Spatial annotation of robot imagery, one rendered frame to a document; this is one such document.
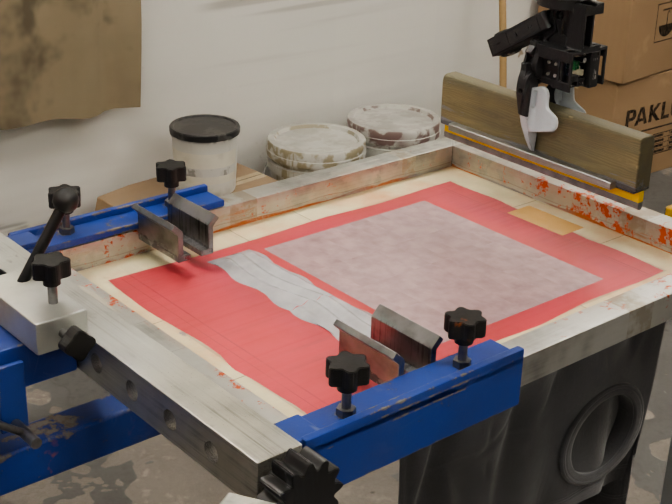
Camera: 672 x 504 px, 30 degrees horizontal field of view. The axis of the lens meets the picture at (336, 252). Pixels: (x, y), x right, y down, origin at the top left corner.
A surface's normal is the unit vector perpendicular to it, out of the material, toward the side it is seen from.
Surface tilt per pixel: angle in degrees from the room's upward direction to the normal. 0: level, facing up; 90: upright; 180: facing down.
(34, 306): 0
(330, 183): 90
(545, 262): 0
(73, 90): 90
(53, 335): 90
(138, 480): 0
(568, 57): 90
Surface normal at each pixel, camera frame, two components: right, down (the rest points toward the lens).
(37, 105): 0.85, 0.24
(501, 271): 0.03, -0.91
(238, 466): -0.77, 0.24
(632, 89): 0.58, 0.33
